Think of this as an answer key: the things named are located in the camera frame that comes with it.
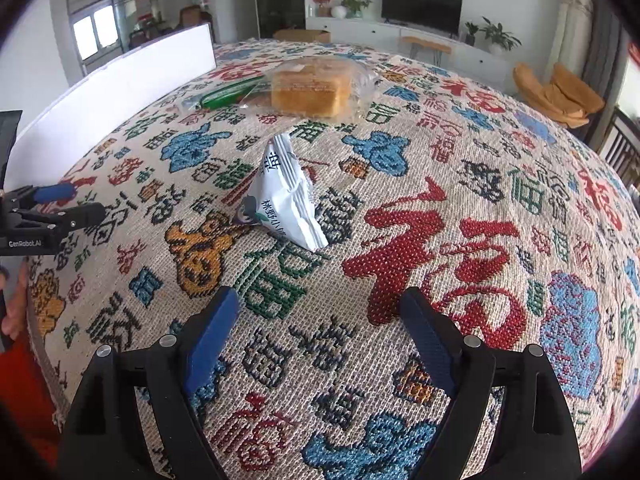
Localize red flower vase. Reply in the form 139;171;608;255
311;0;332;18

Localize black flat television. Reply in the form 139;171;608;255
381;0;463;36

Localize dark wooden chair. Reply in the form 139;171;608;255
599;107;640;188

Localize red sleeve forearm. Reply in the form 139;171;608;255
1;332;61;472

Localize patterned woven tablecloth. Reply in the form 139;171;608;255
29;40;639;479

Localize white cardboard storage box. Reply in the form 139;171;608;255
3;24;216;192

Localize dining table with chairs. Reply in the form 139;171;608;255
128;6;215;50

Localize white tv cabinet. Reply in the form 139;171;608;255
306;16;514;93

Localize wooden bench hairpin legs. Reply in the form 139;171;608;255
400;36;452;67

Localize green potted plant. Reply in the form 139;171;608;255
480;16;522;56

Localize orange lounge chair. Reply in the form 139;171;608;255
512;63;605;129

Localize bagged yellow sponge cake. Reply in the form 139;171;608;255
267;56;378;122

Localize person's left hand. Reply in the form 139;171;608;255
1;260;28;341

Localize green snack packet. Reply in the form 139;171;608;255
178;76;266;112

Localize silver white snack pouch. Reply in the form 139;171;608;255
234;133;329;252

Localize brown cardboard box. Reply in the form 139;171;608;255
272;29;331;44

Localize green leafy plant vase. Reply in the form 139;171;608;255
341;0;372;18

